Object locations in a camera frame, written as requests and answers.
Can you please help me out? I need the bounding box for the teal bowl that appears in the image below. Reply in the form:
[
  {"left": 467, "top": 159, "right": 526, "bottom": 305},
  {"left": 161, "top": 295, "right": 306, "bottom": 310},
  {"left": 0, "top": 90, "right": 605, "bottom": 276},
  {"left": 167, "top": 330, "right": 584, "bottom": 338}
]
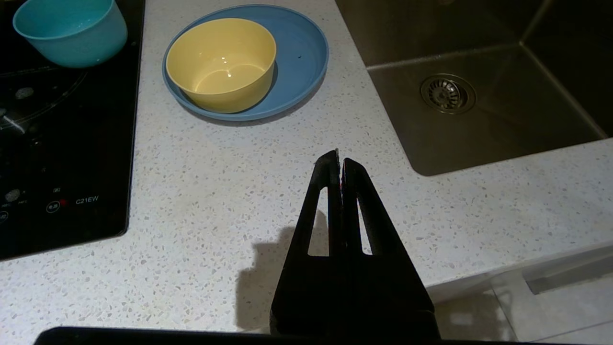
[{"left": 13, "top": 0, "right": 128, "bottom": 68}]

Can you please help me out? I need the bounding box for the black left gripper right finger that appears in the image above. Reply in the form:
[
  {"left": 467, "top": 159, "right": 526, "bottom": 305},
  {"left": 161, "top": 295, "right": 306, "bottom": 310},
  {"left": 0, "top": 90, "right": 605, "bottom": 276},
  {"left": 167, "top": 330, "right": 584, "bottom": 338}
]
[{"left": 341, "top": 157, "right": 441, "bottom": 339}]

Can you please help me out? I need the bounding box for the stainless steel sink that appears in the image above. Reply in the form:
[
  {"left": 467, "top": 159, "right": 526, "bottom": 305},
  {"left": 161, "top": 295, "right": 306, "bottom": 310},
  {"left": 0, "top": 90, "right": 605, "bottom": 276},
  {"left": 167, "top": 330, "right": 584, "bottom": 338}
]
[{"left": 335, "top": 0, "right": 613, "bottom": 177}]

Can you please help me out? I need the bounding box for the blue plate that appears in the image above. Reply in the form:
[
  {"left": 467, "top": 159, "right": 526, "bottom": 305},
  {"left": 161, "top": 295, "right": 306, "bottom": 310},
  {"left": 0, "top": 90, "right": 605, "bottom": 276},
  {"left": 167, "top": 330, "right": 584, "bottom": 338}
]
[{"left": 162, "top": 4, "right": 329, "bottom": 122}]

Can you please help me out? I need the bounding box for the black induction cooktop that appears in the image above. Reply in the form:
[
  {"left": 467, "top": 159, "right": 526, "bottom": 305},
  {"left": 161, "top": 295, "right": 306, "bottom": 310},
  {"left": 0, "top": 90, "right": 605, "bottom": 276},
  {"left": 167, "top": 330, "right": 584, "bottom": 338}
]
[{"left": 0, "top": 0, "right": 146, "bottom": 261}]

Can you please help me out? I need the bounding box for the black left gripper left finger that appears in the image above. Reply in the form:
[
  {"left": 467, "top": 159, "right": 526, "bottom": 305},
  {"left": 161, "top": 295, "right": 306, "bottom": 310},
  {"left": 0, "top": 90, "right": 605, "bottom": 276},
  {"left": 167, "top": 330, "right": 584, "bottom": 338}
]
[{"left": 270, "top": 149, "right": 349, "bottom": 337}]

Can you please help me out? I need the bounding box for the metal sink drain strainer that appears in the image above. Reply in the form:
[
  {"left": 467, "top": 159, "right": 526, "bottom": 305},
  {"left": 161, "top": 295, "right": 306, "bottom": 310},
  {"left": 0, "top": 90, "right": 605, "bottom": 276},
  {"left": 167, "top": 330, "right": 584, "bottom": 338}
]
[{"left": 420, "top": 73, "right": 477, "bottom": 115}]

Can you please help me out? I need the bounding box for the yellow bowl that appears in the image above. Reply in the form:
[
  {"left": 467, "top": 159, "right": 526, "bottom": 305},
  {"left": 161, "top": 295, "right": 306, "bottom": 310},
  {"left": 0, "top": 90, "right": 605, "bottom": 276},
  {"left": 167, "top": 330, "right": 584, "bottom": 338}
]
[{"left": 166, "top": 18, "right": 277, "bottom": 114}]

